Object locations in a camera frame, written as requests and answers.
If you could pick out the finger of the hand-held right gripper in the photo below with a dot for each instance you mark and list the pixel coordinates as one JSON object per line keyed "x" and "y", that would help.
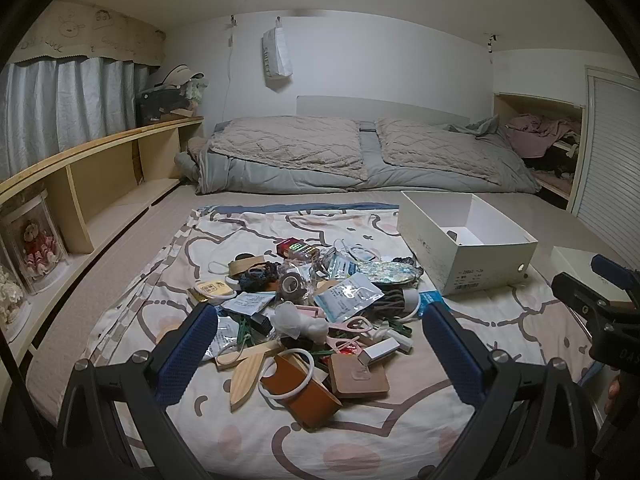
{"x": 575, "y": 292}
{"x": 607, "y": 267}

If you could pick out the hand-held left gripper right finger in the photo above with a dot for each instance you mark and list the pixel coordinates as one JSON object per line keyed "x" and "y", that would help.
{"x": 452, "y": 355}

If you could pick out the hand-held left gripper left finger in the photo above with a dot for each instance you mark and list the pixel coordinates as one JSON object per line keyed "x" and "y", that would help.
{"x": 192, "y": 355}

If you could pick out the white shoe box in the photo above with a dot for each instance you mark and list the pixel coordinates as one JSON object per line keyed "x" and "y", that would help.
{"x": 465, "y": 255}

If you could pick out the brown leather holder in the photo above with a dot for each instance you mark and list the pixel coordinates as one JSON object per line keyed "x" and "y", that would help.
{"x": 300, "y": 400}

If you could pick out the person's right hand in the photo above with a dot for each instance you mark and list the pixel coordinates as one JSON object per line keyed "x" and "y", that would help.
{"x": 612, "y": 392}

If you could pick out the white box lid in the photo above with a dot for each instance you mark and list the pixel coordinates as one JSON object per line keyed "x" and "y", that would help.
{"x": 575, "y": 260}

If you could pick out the silver foil packet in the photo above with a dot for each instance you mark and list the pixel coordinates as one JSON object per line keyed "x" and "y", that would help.
{"x": 225, "y": 335}

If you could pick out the flat wooden stick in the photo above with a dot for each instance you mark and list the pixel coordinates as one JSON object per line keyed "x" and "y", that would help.
{"x": 235, "y": 357}

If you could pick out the pointed wooden piece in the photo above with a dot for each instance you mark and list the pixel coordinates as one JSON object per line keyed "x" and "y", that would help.
{"x": 247, "y": 377}

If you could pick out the blue plastic packet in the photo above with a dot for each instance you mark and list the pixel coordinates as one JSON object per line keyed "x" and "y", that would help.
{"x": 430, "y": 300}

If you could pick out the white small box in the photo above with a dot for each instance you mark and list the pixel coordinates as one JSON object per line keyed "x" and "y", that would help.
{"x": 385, "y": 349}

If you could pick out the white cup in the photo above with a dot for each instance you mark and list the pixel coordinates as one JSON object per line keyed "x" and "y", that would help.
{"x": 411, "y": 301}

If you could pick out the yellow label tin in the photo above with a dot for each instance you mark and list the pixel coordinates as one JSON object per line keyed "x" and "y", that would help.
{"x": 215, "y": 290}

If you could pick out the black small box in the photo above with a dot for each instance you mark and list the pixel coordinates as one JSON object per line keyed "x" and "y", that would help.
{"x": 260, "y": 324}

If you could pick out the white paper sachet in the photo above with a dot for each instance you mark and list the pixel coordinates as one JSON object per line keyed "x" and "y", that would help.
{"x": 247, "y": 302}

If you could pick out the cartoon printed blanket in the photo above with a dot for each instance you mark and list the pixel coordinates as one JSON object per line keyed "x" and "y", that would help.
{"x": 400, "y": 435}

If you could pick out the brown square leather coaster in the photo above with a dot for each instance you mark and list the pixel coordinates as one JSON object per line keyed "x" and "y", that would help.
{"x": 357, "y": 375}

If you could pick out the dark crochet piece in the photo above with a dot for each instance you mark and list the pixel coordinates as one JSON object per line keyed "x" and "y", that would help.
{"x": 257, "y": 277}

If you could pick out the pink scissors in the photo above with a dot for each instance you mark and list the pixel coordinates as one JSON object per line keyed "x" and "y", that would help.
{"x": 355, "y": 327}

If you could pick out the iridescent pouch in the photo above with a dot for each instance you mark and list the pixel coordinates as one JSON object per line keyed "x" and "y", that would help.
{"x": 395, "y": 270}

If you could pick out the red sachet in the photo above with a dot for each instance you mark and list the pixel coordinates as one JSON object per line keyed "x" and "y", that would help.
{"x": 347, "y": 346}

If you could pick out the white louvred door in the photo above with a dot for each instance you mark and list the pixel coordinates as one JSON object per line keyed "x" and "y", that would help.
{"x": 610, "y": 160}

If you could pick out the face mask packet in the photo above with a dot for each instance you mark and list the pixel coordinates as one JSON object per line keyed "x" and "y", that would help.
{"x": 345, "y": 265}
{"x": 345, "y": 297}

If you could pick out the tape roll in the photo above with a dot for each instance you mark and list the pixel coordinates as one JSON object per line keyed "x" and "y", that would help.
{"x": 292, "y": 282}

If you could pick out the red small box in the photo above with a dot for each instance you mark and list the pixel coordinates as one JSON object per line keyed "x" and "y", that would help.
{"x": 295, "y": 249}

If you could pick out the pink clothes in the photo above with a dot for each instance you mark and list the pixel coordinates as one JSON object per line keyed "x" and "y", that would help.
{"x": 540, "y": 132}

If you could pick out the glass dome with doll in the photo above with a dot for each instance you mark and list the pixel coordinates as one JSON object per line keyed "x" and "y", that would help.
{"x": 35, "y": 245}

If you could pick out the white flower ornament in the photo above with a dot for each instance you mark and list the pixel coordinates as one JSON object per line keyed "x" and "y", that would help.
{"x": 10, "y": 295}

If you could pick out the grey duvet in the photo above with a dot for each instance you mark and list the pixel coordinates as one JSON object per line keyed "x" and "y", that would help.
{"x": 280, "y": 180}

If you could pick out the wooden shelf unit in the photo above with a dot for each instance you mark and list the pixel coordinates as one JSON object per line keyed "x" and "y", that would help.
{"x": 100, "y": 180}

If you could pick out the beige quilted cover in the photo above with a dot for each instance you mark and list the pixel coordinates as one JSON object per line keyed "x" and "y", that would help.
{"x": 440, "y": 147}
{"x": 285, "y": 147}

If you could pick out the black bag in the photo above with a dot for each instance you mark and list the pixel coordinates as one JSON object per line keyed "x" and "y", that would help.
{"x": 160, "y": 105}

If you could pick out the white headboard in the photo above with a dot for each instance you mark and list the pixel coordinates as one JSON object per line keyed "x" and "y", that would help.
{"x": 350, "y": 107}

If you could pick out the white sun hat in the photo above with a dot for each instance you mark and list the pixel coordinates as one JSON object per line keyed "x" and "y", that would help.
{"x": 175, "y": 77}

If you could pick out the grey curtain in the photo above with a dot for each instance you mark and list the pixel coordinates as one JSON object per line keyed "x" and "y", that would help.
{"x": 65, "y": 105}

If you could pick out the white hanging bag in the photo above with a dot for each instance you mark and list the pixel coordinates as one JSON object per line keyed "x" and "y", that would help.
{"x": 276, "y": 55}

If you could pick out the beige cartoon valance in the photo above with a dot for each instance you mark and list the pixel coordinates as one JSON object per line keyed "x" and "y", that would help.
{"x": 75, "y": 35}

